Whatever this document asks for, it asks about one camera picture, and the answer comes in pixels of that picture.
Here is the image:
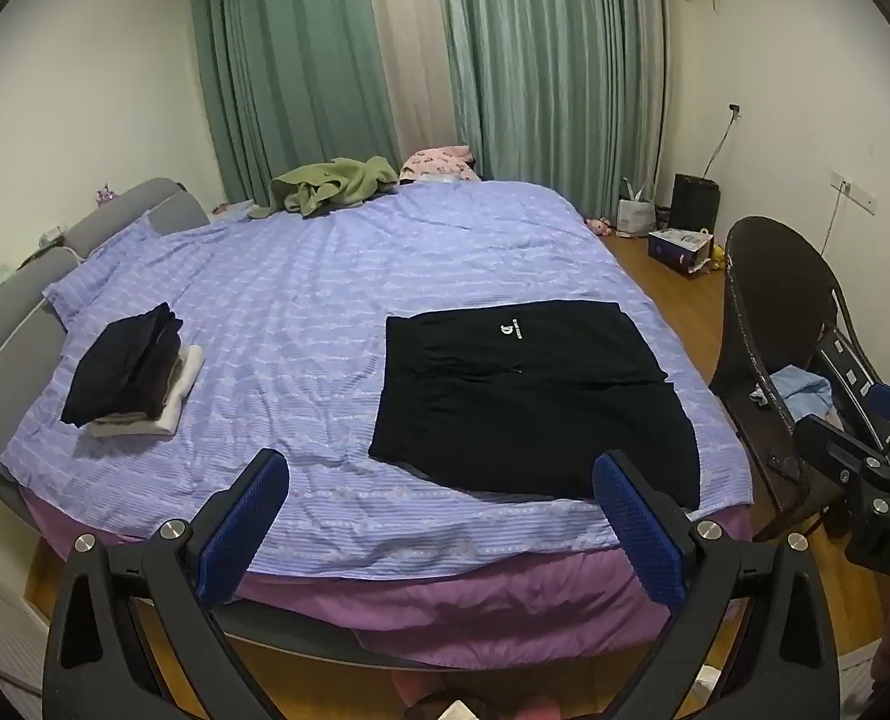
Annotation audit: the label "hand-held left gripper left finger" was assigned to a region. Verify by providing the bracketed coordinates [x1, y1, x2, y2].
[42, 448, 290, 720]

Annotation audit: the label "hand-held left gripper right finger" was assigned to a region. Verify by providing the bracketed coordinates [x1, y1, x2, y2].
[592, 449, 842, 720]

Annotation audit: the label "black pants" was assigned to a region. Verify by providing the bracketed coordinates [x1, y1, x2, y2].
[368, 299, 702, 509]

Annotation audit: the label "light blue cloth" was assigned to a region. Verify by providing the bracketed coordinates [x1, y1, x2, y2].
[748, 365, 837, 422]

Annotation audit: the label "folded white garment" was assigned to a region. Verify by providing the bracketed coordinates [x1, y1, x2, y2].
[88, 346, 206, 439]

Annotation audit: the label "dark wicker chair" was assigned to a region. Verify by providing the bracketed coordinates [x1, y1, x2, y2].
[709, 216, 870, 541]

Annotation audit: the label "folded black garment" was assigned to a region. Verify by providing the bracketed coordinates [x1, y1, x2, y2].
[60, 303, 184, 425]

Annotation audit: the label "dark blue cardboard box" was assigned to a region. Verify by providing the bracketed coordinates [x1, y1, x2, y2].
[647, 229, 714, 277]

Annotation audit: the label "black bin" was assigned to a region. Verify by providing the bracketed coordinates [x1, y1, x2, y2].
[671, 174, 722, 235]

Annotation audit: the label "purple striped pillow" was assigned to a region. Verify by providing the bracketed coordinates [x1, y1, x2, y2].
[42, 214, 163, 332]

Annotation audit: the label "white plastic bag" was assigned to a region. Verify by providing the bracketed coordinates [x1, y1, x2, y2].
[616, 178, 657, 236]

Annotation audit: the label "green crumpled garment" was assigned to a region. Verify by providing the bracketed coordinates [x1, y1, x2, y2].
[248, 156, 399, 220]

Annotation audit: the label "pink patterned garment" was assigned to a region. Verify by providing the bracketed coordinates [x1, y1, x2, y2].
[400, 145, 482, 182]

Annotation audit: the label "narrow green curtain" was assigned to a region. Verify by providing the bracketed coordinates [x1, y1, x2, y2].
[188, 0, 402, 205]

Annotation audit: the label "wide green curtain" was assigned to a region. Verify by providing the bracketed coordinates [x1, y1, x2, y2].
[437, 0, 672, 215]

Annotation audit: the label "sheer beige curtain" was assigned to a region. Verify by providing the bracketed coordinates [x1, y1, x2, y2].
[361, 0, 462, 160]

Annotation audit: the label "black slotted plastic frame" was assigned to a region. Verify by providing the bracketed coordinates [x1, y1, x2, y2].
[816, 322, 890, 458]

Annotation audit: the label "white wall power strip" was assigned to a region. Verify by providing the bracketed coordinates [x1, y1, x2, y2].
[830, 170, 880, 212]

